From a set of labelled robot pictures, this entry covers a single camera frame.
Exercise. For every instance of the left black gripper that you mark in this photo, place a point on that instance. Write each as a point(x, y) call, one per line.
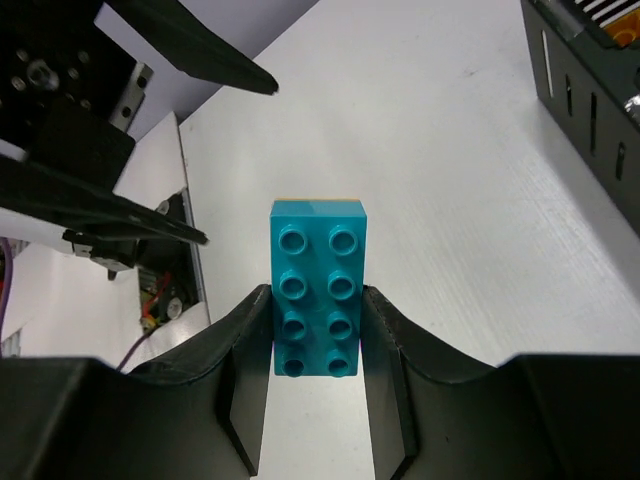
point(69, 94)

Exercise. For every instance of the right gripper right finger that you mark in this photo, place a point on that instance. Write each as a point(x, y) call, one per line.
point(437, 413)

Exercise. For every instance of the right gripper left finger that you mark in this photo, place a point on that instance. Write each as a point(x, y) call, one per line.
point(195, 412)

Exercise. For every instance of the red blue orange lego stack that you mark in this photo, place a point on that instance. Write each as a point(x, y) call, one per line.
point(317, 278)

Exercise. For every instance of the small orange lego cube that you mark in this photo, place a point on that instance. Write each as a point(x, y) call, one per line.
point(625, 31)

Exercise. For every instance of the black double bin container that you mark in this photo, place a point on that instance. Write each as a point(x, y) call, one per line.
point(590, 86)

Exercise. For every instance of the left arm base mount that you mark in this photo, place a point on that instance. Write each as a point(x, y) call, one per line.
point(169, 281)

